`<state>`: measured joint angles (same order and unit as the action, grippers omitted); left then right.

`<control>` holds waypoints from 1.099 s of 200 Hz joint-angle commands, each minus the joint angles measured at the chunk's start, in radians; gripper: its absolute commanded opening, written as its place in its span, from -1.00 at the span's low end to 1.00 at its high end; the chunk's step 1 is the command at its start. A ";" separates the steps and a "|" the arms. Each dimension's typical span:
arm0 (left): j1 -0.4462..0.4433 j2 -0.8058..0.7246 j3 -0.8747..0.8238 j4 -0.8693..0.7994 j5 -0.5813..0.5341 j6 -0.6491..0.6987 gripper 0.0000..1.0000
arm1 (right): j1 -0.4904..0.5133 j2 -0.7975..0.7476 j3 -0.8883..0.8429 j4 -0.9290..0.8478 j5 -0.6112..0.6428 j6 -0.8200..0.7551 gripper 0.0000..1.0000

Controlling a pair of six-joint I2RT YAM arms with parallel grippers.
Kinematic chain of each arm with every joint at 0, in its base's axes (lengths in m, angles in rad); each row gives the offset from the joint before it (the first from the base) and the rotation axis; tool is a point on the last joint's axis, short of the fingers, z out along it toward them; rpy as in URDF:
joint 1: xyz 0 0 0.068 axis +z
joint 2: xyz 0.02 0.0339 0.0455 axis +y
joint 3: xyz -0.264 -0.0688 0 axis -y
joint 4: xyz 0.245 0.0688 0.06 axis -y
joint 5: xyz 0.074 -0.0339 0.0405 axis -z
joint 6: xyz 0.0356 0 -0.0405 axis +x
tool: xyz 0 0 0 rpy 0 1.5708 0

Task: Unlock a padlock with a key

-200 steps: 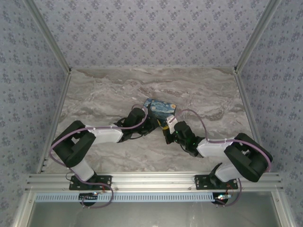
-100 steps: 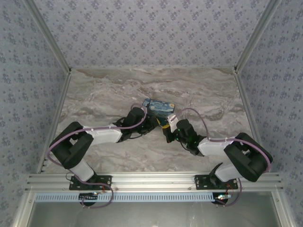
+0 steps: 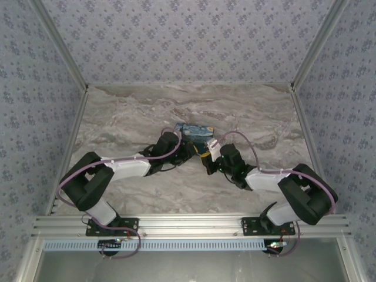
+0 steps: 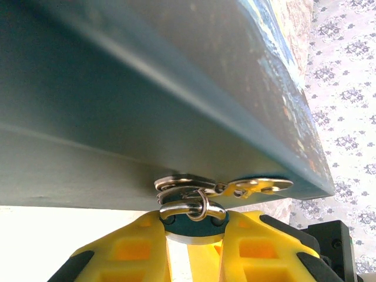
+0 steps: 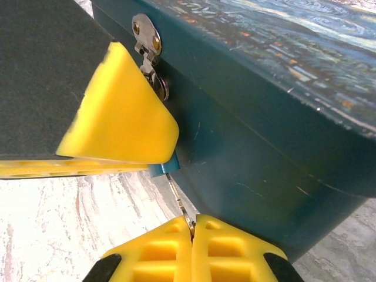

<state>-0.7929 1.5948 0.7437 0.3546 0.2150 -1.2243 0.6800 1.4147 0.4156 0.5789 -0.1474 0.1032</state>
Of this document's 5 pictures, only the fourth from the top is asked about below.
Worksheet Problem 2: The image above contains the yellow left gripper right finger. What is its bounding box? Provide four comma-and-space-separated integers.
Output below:
219, 209, 339, 282

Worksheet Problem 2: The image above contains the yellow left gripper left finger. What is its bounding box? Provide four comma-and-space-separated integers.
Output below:
49, 209, 173, 282

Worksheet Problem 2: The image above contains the small teal padlock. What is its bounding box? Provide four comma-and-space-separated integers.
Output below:
158, 202, 229, 246

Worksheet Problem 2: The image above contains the starry night painted box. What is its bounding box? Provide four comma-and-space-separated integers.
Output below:
0, 0, 336, 213

